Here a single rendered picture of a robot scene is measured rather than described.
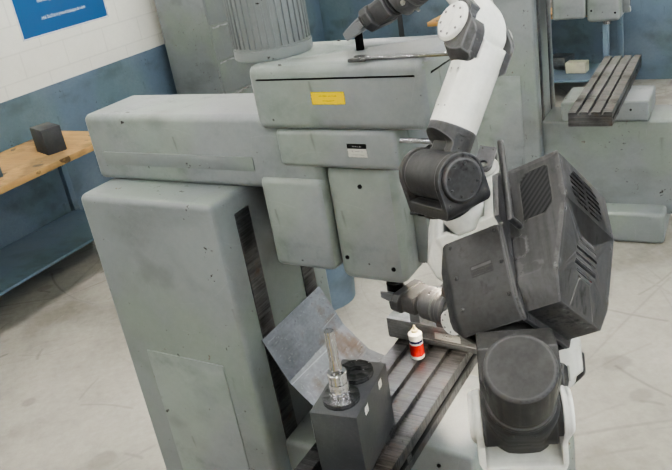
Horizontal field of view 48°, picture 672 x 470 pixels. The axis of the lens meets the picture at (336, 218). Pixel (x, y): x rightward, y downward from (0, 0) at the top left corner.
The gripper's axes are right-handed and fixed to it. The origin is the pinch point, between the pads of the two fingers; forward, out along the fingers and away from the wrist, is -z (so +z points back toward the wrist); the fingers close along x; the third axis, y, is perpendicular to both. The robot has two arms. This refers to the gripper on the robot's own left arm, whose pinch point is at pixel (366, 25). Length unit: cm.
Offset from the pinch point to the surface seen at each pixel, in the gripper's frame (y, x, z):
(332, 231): -37, -11, -35
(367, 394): -73, -31, -35
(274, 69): 3.5, -13.7, -19.0
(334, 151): -20.3, -12.3, -18.6
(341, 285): -83, 160, -215
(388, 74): -13.1, -12.2, 5.9
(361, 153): -24.2, -11.9, -12.4
